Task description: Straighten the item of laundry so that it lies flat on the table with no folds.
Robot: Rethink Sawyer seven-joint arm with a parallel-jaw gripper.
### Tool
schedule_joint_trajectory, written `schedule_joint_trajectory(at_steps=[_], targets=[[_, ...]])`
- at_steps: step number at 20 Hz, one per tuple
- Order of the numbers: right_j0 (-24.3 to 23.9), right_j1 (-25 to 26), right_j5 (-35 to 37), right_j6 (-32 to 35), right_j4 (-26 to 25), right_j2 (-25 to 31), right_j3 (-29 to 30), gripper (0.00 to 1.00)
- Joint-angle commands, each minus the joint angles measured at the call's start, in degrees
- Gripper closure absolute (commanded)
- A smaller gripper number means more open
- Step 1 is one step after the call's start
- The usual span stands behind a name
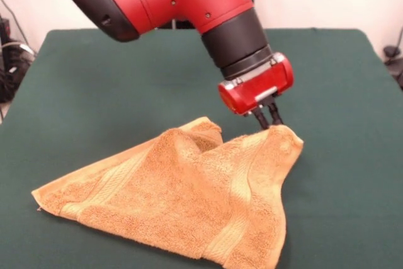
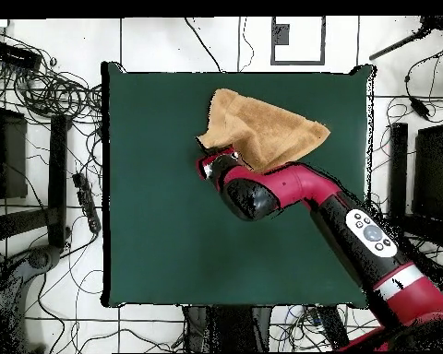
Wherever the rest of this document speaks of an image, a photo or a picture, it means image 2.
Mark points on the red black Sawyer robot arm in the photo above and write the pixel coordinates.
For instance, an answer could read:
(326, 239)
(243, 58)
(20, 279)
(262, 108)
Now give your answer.
(317, 184)

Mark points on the black metal stand frame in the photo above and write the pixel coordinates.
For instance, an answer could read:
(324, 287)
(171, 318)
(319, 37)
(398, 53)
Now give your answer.
(57, 177)
(398, 177)

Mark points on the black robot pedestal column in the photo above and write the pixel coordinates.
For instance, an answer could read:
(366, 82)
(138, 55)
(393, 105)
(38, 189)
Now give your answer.
(229, 328)

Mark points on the orange terry towel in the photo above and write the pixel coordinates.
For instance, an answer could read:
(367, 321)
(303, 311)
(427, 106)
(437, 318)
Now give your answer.
(265, 129)

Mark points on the black electronics box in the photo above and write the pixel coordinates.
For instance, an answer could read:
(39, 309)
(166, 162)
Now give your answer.
(14, 55)

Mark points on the dark green table cloth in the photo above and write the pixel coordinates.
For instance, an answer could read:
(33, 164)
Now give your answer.
(151, 221)

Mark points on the black tripod leg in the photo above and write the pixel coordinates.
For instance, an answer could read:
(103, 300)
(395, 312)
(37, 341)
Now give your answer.
(398, 46)

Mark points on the grey square floor frame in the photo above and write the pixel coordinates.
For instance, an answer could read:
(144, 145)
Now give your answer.
(280, 35)

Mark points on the black power strip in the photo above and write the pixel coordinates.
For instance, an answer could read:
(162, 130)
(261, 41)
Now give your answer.
(332, 326)
(86, 202)

